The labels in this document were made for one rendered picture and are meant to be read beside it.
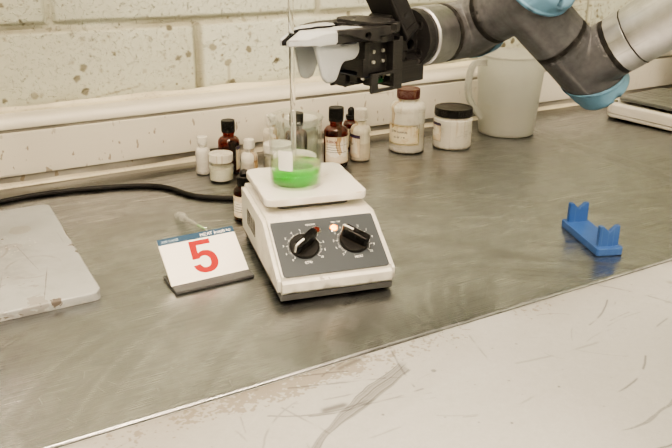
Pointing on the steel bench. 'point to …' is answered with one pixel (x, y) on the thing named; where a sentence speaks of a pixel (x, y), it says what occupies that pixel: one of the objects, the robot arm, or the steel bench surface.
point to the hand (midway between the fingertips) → (293, 35)
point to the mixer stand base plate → (40, 265)
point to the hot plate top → (335, 190)
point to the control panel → (328, 246)
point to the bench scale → (645, 108)
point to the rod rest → (587, 233)
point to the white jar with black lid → (452, 126)
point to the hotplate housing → (259, 238)
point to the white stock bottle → (407, 121)
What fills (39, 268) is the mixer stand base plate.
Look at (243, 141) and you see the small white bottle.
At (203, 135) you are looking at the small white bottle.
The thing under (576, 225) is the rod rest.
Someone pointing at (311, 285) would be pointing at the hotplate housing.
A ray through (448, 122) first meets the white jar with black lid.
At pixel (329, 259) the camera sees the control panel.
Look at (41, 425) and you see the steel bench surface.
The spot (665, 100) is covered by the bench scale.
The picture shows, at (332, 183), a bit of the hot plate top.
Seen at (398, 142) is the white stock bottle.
